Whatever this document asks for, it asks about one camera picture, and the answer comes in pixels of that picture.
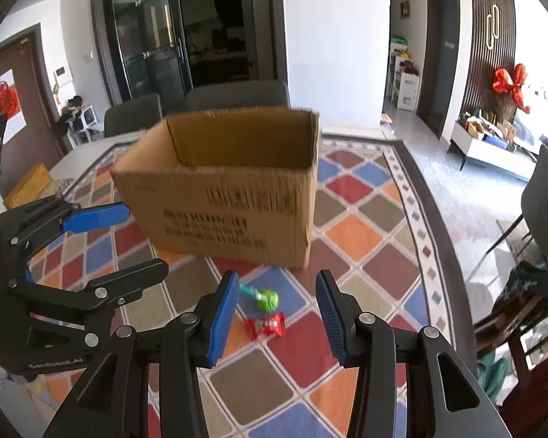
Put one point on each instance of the dark grey chair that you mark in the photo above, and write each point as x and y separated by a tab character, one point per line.
545	200

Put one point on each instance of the green lollipop teal stick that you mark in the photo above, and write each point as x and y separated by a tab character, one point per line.
267	301

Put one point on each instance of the small wall picture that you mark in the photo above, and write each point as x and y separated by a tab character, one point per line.
406	9

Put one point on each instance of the white low cabinet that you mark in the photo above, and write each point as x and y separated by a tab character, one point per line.
488	150

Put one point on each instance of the white wall intercom panel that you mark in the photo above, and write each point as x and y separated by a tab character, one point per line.
63	76

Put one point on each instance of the brown wooden door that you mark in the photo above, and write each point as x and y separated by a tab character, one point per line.
36	100

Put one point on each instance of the white carton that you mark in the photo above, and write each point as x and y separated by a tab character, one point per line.
408	93

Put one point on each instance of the white low shelf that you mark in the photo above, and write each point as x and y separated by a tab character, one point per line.
89	118

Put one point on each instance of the cardboard box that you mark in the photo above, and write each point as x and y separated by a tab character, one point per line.
219	200

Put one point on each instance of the grey dining chair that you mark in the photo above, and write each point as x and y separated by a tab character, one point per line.
237	93
134	112

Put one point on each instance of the reddish wooden chair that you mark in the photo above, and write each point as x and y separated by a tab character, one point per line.
507	324

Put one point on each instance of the black framed glass door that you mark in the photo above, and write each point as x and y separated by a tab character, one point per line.
137	32

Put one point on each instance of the dark interior door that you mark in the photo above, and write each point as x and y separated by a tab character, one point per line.
443	54

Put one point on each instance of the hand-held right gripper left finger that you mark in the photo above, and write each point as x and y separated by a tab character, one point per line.
221	324

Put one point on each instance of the cluttered storage shelf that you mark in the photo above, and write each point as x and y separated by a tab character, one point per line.
402	54

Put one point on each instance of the colourful checkered tablecloth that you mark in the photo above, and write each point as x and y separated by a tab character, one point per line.
360	246

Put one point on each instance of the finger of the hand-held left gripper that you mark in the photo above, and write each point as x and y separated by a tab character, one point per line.
128	278
96	216

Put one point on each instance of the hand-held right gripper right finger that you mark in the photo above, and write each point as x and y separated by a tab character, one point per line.
329	324

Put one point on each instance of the red bow decoration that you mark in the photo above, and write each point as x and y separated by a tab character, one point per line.
504	82

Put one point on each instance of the dark slatted wall panel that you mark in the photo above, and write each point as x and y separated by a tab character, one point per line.
479	54

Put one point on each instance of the black screen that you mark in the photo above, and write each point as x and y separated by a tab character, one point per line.
230	9

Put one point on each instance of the red paper-cut poster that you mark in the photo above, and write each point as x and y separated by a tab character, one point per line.
4	98

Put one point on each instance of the grey dining chair back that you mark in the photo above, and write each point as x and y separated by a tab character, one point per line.
237	93

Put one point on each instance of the red candy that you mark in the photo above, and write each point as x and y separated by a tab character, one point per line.
265	326

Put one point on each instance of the green cloth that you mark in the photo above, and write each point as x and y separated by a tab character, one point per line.
529	278

